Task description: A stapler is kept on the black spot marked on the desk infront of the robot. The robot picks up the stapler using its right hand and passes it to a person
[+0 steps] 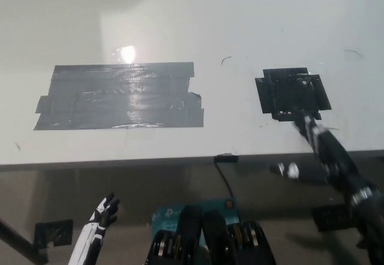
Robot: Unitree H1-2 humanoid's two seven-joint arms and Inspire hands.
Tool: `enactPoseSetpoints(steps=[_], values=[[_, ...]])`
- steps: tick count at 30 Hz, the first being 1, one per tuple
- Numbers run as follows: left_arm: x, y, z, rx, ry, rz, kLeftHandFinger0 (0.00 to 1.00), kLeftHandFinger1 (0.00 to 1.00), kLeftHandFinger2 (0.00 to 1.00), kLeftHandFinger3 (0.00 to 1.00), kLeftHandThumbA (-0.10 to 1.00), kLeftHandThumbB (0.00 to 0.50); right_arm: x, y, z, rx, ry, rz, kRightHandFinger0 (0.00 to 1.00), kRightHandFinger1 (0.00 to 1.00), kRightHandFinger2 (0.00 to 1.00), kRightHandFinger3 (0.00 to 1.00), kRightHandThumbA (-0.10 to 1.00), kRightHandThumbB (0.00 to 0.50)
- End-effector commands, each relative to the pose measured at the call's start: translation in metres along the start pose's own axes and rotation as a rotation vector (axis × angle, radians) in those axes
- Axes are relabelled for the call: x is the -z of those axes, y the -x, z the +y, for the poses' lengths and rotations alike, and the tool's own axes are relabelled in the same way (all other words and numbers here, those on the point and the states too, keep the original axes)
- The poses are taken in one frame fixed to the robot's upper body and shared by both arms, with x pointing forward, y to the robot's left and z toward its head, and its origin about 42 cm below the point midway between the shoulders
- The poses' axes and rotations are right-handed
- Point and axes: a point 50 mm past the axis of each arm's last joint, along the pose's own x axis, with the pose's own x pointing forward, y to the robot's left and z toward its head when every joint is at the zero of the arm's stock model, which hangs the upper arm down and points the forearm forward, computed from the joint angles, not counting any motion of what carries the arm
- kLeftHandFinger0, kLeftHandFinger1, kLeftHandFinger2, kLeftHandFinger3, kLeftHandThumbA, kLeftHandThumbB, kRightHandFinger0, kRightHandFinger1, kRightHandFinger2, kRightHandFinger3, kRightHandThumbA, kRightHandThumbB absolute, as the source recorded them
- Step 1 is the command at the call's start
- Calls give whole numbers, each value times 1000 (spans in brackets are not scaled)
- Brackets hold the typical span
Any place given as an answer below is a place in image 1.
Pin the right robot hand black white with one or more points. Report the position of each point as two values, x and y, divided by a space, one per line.
333 154

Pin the black table leg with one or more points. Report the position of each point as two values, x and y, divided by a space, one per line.
18 241

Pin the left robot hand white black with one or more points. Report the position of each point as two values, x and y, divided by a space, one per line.
96 226

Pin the robot torso black teal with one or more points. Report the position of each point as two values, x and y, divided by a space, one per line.
210 235

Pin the large grey tape patch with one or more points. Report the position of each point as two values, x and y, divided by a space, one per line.
120 97

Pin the small black tape patch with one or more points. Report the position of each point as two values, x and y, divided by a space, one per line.
288 94

